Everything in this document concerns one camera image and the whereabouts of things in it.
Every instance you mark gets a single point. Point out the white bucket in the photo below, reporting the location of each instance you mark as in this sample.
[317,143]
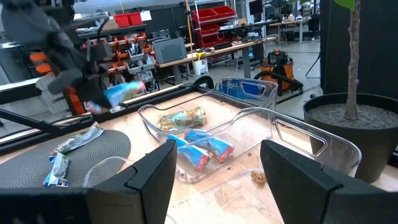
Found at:
[200,67]

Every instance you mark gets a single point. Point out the orange black shop vacuum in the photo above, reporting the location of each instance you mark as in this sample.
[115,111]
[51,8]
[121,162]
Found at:
[276,67]

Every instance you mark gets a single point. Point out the red storage bin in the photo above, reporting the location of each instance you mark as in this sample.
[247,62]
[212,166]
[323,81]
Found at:
[122,20]
[136,18]
[203,15]
[224,11]

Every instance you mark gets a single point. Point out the light blue snack bar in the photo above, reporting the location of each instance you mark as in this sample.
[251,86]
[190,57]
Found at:
[57,168]
[214,144]
[124,90]

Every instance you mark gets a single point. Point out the shelf of orange parts bins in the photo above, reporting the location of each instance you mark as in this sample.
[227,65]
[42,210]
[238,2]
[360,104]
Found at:
[130,53]

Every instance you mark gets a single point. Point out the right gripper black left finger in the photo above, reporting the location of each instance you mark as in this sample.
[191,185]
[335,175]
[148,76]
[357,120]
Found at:
[143,193]

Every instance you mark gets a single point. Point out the blue storage bin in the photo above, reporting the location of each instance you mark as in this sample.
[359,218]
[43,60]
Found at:
[239,90]

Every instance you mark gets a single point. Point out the black partition panel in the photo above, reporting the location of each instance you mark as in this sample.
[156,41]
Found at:
[379,46]

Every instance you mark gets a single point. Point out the dark blue granola bar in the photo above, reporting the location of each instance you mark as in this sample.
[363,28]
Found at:
[192,152]

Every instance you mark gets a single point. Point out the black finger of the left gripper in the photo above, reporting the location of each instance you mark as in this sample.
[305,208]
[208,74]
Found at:
[93,91]

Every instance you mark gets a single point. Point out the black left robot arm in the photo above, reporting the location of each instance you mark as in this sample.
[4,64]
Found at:
[21,21]

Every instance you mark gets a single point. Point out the wooden top workbench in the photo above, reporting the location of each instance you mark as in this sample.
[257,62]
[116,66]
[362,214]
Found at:
[217,51]

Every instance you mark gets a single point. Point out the round grey placemat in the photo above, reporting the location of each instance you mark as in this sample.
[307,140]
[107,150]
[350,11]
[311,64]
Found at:
[102,149]

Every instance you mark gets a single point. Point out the grey equipment case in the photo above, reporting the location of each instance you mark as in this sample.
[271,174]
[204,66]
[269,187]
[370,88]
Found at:
[169,51]

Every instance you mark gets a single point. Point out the metal shelf rack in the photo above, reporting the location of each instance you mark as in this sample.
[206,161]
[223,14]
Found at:
[214,31]

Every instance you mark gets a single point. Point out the white green granola bar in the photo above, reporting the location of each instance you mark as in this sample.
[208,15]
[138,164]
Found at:
[77,138]

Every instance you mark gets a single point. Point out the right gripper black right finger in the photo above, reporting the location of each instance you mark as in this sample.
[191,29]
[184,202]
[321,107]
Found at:
[304,193]

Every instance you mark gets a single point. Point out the green plant in black pot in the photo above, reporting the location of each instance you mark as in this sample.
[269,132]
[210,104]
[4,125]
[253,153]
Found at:
[373,146]

